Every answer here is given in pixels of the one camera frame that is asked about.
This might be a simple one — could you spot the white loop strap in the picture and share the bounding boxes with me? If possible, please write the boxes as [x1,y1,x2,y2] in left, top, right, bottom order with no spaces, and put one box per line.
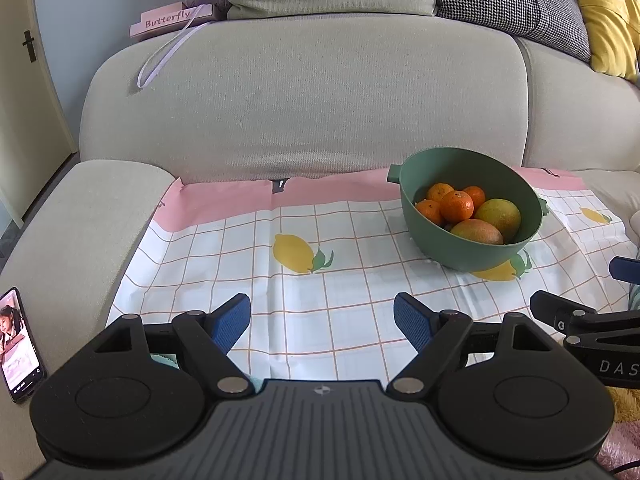
[136,4,207,89]

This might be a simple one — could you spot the pink fluffy fabric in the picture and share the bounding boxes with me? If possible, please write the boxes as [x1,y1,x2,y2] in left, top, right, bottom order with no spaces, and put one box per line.
[597,387,640,470]

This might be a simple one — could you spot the orange mandarin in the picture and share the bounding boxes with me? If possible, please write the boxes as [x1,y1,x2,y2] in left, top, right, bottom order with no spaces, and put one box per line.
[426,182,454,203]
[439,191,475,224]
[463,185,486,209]
[414,198,445,226]

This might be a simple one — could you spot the pink butterfly box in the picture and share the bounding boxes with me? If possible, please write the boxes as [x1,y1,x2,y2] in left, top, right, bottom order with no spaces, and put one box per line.
[129,2,215,40]

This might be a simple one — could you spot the green colander bowl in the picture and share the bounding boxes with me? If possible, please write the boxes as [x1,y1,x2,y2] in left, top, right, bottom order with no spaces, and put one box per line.
[387,146,544,272]

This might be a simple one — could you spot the red-green mango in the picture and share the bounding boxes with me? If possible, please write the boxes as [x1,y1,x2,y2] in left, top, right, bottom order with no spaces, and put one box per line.
[450,218,503,245]

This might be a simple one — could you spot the beige sofa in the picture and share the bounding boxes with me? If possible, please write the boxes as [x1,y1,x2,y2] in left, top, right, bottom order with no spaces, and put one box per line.
[0,12,640,480]

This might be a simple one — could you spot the yellow-green mango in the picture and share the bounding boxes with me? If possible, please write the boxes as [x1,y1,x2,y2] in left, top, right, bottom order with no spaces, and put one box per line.
[474,198,522,244]

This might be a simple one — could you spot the checked lemon print cloth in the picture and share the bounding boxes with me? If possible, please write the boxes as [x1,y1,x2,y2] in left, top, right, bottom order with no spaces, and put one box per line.
[110,169,637,382]

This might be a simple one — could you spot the yellow cushion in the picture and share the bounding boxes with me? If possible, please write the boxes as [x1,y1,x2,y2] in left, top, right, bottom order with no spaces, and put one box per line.
[577,0,639,84]

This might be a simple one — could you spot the grey checked cushion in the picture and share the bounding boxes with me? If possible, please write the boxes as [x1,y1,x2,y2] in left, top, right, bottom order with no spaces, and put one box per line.
[436,0,591,63]

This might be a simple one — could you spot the smartphone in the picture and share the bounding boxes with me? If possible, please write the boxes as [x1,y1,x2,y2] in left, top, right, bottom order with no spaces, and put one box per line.
[0,287,48,404]

